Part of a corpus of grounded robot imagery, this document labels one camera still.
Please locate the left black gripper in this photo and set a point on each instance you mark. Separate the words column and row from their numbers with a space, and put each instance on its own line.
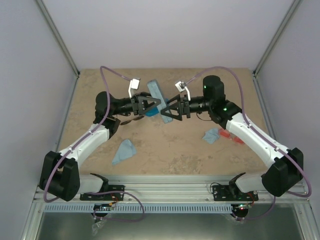
column 140, row 103

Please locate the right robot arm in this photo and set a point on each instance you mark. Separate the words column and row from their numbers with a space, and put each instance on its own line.
column 284, row 165

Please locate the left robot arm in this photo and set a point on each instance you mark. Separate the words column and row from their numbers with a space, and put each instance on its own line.
column 60, row 176

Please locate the red translucent sunglasses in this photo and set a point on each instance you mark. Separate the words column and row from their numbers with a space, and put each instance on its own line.
column 226, row 134

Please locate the aluminium frame post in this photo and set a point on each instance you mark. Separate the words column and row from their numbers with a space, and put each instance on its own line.
column 56, row 35
column 277, row 35

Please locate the small circuit board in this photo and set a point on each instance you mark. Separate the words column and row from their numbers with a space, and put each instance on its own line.
column 105, row 207
column 242, row 207

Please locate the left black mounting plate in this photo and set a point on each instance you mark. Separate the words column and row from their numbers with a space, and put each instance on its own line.
column 115, row 194

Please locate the grey slotted cable duct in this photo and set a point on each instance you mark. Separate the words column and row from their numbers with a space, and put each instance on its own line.
column 148, row 208

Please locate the right small circuit board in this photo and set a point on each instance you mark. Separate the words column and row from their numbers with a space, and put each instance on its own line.
column 242, row 207

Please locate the blue hard glasses case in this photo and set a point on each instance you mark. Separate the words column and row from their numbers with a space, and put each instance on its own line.
column 157, row 110

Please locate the left small circuit board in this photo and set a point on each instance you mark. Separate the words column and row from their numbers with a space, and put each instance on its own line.
column 105, row 207

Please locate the black mounting plate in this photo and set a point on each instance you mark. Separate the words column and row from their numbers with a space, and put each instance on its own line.
column 115, row 194
column 231, row 193

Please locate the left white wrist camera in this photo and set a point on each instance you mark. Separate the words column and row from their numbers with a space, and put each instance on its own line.
column 133, row 86

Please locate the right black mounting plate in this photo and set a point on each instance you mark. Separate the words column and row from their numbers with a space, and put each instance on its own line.
column 231, row 193

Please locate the brown tortoiseshell sunglasses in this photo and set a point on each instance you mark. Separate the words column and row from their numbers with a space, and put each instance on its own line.
column 133, row 119

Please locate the left aluminium frame post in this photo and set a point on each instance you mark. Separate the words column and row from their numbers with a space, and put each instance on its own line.
column 56, row 35

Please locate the light blue cleaning cloth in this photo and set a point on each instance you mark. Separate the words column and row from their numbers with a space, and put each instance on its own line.
column 125, row 151

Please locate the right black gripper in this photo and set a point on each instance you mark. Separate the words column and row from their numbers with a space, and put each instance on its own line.
column 185, row 109

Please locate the right aluminium frame post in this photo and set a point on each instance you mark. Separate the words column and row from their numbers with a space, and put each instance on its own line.
column 277, row 35

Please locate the crumpled blue cleaning cloth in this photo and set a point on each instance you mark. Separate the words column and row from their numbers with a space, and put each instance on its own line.
column 211, row 135

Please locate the grey-blue teal-lined glasses case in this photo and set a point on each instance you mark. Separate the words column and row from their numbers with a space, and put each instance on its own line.
column 156, row 92

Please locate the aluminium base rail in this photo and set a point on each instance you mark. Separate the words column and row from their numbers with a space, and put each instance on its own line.
column 185, row 188

